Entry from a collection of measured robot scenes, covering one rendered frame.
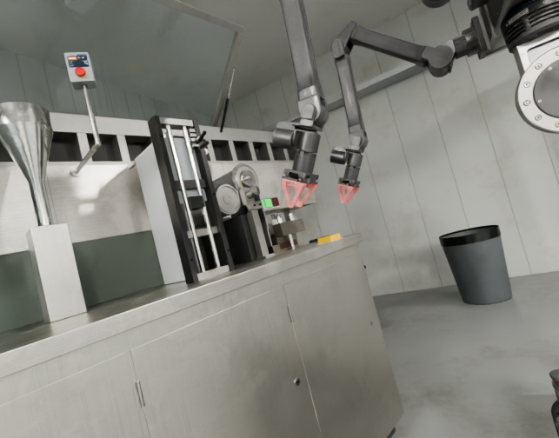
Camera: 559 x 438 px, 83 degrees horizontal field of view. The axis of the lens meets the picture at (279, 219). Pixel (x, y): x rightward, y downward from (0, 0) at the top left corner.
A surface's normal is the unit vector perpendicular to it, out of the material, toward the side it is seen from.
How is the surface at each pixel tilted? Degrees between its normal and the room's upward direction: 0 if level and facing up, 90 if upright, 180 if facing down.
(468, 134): 90
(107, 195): 90
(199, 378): 90
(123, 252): 90
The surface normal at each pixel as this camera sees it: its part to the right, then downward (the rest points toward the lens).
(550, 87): -0.46, 0.07
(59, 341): 0.69, -0.22
